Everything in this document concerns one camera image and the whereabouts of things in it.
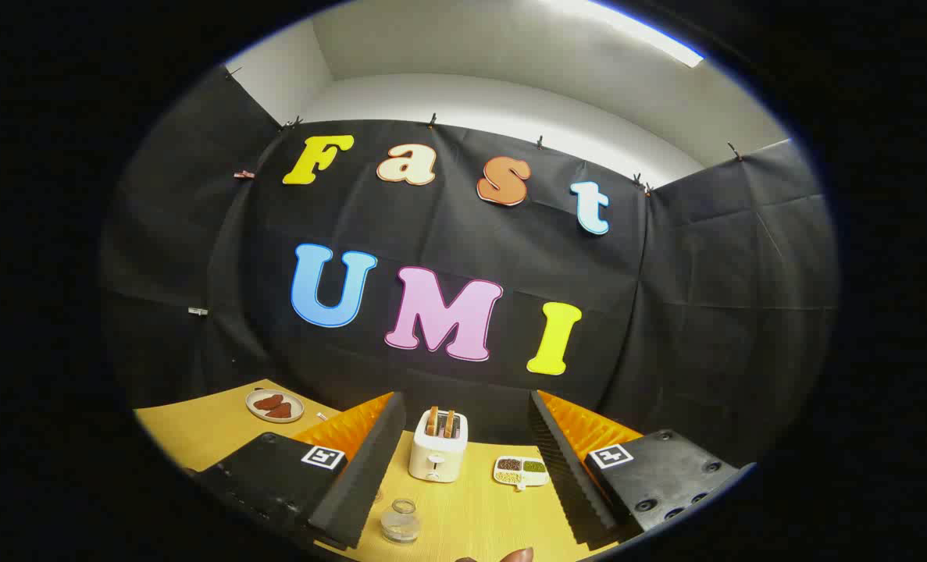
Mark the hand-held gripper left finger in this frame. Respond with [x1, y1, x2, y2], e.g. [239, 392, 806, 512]
[186, 392, 408, 551]

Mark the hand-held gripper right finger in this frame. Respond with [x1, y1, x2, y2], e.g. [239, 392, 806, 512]
[527, 390, 757, 549]

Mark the clear plastic juice bottle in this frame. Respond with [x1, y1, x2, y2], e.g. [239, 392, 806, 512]
[380, 498, 421, 545]

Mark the divided white dish with beans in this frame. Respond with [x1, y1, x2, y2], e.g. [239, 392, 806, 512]
[494, 456, 550, 492]

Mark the white toaster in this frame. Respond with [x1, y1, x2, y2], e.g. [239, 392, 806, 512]
[408, 409, 469, 483]

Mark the wooden table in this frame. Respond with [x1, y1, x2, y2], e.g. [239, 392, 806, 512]
[134, 380, 644, 562]

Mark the small round white plate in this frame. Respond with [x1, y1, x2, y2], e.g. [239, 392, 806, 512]
[245, 389, 305, 424]

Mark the black backdrop cloth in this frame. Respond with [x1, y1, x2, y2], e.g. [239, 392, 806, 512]
[98, 66, 839, 469]

